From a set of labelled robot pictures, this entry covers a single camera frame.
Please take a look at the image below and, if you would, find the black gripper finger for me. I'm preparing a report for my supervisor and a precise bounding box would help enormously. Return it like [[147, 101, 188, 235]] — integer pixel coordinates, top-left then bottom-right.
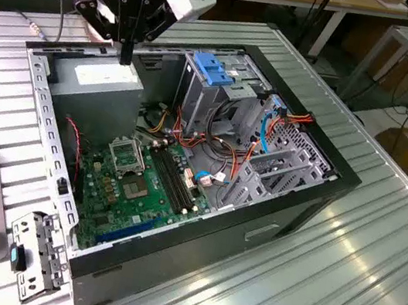
[[124, 0, 178, 73], [63, 0, 137, 66]]

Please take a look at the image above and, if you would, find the blue data wire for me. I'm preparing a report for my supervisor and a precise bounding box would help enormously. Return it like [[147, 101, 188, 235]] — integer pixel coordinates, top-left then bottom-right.
[[255, 94, 291, 159]]

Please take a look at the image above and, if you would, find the orange red disk power wire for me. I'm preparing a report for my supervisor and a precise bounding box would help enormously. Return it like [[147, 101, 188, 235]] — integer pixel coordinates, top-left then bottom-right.
[[228, 100, 315, 195]]

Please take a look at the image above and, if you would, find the grey metal disk bay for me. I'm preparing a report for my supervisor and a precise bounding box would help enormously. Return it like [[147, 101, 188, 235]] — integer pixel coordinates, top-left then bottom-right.
[[216, 86, 352, 229]]

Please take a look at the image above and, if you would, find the blue plastic drive latch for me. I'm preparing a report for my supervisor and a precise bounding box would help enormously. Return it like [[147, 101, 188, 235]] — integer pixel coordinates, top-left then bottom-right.
[[190, 49, 239, 90]]

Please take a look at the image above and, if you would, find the grey optical drive cage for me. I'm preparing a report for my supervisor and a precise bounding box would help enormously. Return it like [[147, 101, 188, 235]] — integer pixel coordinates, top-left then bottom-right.
[[169, 42, 280, 150]]

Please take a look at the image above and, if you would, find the grey power supply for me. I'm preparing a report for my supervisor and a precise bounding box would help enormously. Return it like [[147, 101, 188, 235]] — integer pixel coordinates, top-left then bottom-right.
[[36, 43, 151, 153]]

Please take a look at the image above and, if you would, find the black case fan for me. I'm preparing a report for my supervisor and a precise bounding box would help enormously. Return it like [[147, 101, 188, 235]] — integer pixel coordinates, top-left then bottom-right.
[[50, 113, 97, 204]]

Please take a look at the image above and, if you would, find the metal socket cover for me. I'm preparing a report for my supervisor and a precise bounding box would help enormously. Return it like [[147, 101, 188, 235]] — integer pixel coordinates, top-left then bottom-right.
[[103, 135, 151, 182]]

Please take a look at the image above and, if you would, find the black RAM slot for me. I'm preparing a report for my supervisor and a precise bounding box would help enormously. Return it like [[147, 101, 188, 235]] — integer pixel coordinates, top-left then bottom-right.
[[145, 144, 196, 214], [157, 142, 208, 212], [151, 143, 202, 213], [141, 145, 192, 215]]

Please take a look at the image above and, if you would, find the CPU socket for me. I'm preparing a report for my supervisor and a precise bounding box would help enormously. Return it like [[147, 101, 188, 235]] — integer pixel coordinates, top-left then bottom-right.
[[117, 172, 154, 206]]

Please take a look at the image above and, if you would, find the green motherboard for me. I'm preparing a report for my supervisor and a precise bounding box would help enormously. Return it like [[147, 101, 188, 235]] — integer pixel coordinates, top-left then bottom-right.
[[64, 127, 225, 273]]

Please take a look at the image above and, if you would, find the blue expansion slot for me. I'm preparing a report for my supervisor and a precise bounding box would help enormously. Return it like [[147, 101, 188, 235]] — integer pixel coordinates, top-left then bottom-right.
[[93, 207, 162, 255]]

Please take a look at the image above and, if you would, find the brown cardboard box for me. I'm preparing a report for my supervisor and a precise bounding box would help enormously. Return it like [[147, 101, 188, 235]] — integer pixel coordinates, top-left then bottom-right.
[[366, 32, 408, 97]]

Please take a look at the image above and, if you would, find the black PC case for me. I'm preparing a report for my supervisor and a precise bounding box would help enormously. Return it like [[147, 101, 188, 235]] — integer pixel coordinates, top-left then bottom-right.
[[0, 8, 383, 305]]

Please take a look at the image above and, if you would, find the yellow black power wire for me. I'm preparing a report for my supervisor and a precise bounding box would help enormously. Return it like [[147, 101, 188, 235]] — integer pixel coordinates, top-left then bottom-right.
[[139, 99, 177, 137]]

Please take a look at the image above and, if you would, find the black wire bundle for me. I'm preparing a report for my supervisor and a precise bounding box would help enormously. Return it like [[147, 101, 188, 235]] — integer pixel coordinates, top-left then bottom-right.
[[204, 97, 244, 154]]

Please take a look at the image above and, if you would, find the orange red wire bundle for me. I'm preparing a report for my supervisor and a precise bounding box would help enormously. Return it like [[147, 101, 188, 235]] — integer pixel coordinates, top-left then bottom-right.
[[168, 105, 244, 166]]

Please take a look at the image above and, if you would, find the red black twisted wire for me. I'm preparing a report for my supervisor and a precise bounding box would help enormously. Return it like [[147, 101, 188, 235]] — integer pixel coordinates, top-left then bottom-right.
[[55, 115, 90, 183]]

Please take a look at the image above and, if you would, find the blue wire with pale plug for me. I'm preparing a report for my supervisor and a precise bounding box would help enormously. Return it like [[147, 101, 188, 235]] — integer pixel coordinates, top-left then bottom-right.
[[193, 168, 233, 193]]

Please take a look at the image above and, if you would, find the metal slot bracket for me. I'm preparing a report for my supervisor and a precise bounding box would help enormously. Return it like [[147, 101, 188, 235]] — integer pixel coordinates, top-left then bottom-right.
[[0, 206, 80, 305]]

